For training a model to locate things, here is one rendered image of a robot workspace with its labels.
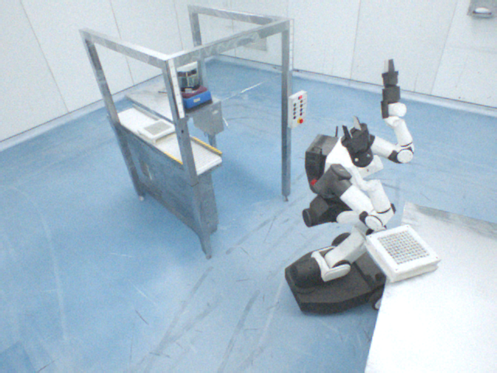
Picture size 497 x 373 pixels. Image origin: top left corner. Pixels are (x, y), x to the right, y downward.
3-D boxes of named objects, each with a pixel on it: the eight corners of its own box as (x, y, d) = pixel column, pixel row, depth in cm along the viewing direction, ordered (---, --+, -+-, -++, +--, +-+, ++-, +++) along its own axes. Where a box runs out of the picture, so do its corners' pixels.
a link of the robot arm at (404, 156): (402, 170, 191) (367, 154, 190) (398, 160, 202) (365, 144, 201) (415, 154, 185) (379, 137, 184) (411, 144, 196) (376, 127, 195)
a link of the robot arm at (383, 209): (374, 194, 141) (390, 231, 147) (388, 180, 145) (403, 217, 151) (355, 193, 150) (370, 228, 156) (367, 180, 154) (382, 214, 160)
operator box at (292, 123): (305, 121, 281) (307, 92, 265) (292, 129, 273) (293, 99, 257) (300, 119, 285) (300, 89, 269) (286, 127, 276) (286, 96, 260)
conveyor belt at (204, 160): (222, 163, 252) (221, 158, 249) (194, 179, 239) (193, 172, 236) (133, 112, 332) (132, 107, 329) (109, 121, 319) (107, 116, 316)
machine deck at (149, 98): (221, 105, 225) (220, 99, 223) (174, 127, 206) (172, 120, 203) (170, 83, 262) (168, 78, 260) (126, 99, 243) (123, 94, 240)
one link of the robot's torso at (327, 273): (322, 284, 228) (324, 272, 220) (310, 262, 243) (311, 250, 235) (350, 276, 232) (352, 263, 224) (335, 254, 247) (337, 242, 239)
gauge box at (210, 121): (224, 130, 237) (221, 103, 225) (213, 136, 232) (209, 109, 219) (205, 120, 250) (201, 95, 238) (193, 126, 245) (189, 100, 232)
